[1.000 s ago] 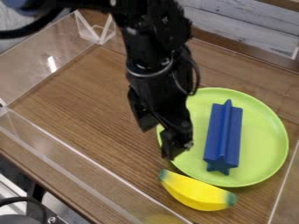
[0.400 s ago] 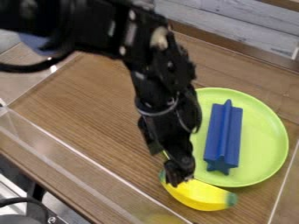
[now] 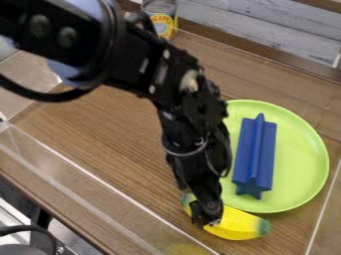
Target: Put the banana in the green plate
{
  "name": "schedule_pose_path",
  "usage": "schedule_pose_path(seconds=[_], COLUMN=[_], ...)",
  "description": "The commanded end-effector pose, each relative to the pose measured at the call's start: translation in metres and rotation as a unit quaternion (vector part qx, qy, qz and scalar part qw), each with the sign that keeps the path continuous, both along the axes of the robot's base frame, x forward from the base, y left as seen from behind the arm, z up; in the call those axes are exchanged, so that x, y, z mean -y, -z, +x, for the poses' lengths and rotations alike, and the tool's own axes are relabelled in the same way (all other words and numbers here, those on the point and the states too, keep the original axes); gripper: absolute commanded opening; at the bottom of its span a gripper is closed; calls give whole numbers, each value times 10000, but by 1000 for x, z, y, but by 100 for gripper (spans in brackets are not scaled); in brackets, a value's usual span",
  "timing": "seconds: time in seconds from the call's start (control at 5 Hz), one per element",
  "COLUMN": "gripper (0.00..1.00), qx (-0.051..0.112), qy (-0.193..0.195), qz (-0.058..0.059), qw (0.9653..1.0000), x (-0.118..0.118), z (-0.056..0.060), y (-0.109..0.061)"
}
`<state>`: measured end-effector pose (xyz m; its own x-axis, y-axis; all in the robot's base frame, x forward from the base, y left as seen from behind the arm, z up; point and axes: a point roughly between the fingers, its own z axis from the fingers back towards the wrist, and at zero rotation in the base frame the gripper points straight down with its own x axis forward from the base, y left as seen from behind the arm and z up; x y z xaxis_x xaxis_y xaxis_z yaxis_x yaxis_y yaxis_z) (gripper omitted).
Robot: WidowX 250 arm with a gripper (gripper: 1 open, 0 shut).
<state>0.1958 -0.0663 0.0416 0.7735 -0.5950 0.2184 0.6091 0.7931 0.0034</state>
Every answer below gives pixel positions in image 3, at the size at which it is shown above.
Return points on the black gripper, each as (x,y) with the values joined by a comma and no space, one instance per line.
(198,170)

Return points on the yellow toy banana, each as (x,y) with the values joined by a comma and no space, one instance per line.
(237,224)

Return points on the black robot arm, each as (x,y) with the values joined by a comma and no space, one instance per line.
(98,47)

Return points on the green round plate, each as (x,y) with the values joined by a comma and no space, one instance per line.
(301,162)

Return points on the blue star-shaped block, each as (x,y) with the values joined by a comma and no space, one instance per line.
(254,157)

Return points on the yellow labelled tin can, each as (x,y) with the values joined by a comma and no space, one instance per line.
(162,11)

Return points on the clear acrylic tray enclosure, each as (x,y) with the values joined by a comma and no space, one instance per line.
(87,159)

